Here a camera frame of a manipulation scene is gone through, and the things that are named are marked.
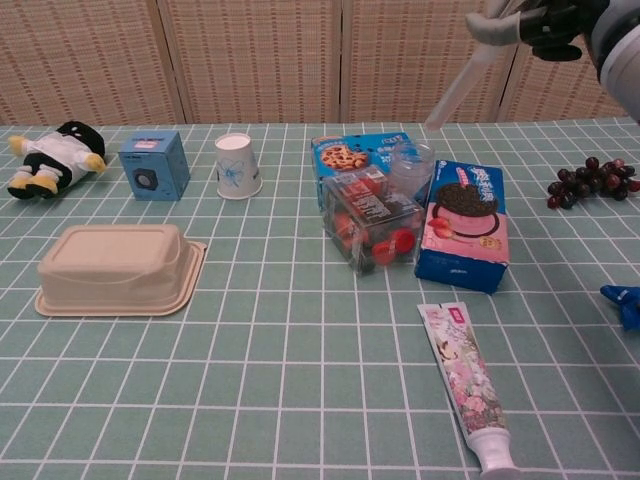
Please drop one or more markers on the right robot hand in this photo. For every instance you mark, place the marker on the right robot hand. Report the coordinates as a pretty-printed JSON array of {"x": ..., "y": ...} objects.
[{"x": 550, "y": 30}]

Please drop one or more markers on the clear plastic tube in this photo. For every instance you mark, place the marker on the clear plastic tube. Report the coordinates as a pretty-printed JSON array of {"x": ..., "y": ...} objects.
[{"x": 460, "y": 90}]

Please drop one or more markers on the clear box with red items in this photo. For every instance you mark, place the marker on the clear box with red items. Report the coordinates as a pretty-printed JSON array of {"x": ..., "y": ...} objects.
[{"x": 370, "y": 225}]

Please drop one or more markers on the floral toothpaste tube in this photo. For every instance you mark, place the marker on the floral toothpaste tube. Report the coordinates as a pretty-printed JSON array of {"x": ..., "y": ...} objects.
[{"x": 467, "y": 380}]

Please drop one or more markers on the dark red grape bunch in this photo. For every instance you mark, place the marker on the dark red grape bunch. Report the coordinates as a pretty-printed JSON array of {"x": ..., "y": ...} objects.
[{"x": 590, "y": 182}]

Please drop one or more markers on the pink blue Oreo box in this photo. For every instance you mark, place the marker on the pink blue Oreo box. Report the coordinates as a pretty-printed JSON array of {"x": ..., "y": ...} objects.
[{"x": 465, "y": 225}]

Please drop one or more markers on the blue cookie bag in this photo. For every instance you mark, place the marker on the blue cookie bag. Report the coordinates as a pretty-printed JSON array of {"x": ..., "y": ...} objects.
[{"x": 345, "y": 155}]

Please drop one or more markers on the blue snack wrapper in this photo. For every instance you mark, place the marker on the blue snack wrapper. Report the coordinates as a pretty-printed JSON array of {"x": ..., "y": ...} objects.
[{"x": 625, "y": 300}]

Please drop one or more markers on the bamboo folding screen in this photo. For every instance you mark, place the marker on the bamboo folding screen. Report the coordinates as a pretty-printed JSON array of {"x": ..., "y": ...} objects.
[{"x": 250, "y": 60}]

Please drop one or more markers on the white paper cup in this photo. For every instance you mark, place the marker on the white paper cup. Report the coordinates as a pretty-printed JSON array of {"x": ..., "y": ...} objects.
[{"x": 237, "y": 167}]

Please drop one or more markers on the blue speaker box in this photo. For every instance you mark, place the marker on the blue speaker box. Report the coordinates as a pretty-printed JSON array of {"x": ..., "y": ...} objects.
[{"x": 155, "y": 167}]

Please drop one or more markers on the green grid tablecloth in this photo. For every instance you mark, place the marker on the green grid tablecloth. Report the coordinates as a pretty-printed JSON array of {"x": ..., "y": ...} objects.
[{"x": 275, "y": 380}]

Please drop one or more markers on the beige pulp food container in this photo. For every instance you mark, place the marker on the beige pulp food container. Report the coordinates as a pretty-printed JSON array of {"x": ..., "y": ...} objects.
[{"x": 115, "y": 270}]

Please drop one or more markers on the black penguin plush toy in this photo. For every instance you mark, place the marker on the black penguin plush toy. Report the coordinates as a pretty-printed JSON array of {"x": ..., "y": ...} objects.
[{"x": 55, "y": 160}]

